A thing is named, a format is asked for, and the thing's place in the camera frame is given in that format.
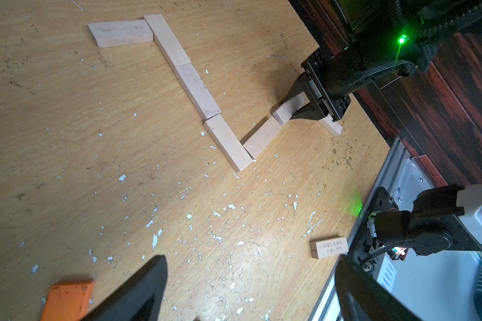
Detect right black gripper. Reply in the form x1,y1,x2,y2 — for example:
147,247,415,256
280,37,416,121

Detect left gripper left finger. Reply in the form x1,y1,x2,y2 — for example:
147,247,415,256
83,255,168,320

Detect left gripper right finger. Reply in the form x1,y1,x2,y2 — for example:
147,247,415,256
334,255,419,321

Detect natural wood block angled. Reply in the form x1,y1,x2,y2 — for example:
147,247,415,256
273,92,309,126

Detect natural wood block bottom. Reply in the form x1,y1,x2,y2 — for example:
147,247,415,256
309,237,349,259

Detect natural wood block short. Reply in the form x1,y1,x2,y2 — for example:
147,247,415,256
243,116,282,159

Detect natural wood block long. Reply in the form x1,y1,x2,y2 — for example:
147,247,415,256
144,14,191,69

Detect natural wood block printed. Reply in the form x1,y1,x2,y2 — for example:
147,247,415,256
88,20,154,48

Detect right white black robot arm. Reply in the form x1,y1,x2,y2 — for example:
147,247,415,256
286,1,482,255

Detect orange block centre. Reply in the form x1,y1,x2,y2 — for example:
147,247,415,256
41,280,95,321

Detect front aluminium rail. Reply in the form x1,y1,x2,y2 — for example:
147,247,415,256
311,140,482,320

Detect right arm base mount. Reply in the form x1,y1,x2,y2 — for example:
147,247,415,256
348,187,398,277

